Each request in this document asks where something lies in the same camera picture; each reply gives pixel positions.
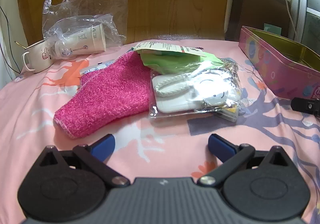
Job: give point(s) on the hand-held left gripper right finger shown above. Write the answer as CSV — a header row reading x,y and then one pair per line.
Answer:
x,y
220,147

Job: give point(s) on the paper cup in plastic wrap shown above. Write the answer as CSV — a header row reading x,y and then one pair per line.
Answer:
x,y
62,47

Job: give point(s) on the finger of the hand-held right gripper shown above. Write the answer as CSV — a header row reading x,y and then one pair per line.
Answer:
x,y
305,107

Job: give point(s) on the white mug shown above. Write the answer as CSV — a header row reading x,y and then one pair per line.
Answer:
x,y
40,58

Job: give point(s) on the teal card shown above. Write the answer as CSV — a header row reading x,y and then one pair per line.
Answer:
x,y
272,28

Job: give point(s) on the pink tin box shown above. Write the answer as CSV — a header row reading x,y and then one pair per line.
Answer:
x,y
275,73

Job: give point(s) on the blue and white tissue packet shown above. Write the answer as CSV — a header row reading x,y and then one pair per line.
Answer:
x,y
96,66

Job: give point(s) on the white paper cup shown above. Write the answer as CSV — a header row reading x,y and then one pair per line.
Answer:
x,y
93,37

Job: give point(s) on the clear pouch with white items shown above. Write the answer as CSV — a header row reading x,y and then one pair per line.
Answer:
x,y
175,99

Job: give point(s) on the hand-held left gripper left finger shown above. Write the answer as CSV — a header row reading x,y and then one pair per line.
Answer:
x,y
103,147

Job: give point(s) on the green packet with white label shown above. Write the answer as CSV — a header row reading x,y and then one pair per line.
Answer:
x,y
175,63

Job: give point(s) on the wooden headboard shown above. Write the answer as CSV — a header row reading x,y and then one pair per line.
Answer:
x,y
162,1

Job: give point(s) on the pink knitted bath mitt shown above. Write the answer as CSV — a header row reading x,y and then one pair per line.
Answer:
x,y
112,94

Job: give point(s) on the metal window frame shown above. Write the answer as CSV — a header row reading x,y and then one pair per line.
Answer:
x,y
300,1

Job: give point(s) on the bubble wrap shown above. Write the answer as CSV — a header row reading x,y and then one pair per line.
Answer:
x,y
177,36

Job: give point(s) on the large clear plastic bag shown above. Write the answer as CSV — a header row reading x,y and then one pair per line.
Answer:
x,y
75,8

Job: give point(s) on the pink printed bed sheet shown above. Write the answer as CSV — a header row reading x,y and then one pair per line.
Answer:
x,y
37,114

